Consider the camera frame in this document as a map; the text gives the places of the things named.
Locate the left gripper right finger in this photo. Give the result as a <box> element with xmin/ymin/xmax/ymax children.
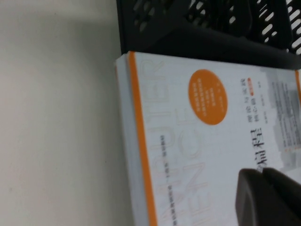
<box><xmin>263</xmin><ymin>168</ymin><xmax>301</xmax><ymax>212</ymax></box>

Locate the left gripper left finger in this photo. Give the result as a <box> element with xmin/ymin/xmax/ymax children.
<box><xmin>236</xmin><ymin>167</ymin><xmax>301</xmax><ymax>226</ymax></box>

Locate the white book with orange edges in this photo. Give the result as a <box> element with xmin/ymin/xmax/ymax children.
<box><xmin>126</xmin><ymin>50</ymin><xmax>301</xmax><ymax>226</ymax></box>

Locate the black plastic three-slot book stand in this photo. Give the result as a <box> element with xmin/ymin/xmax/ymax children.
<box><xmin>116</xmin><ymin>0</ymin><xmax>301</xmax><ymax>71</ymax></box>

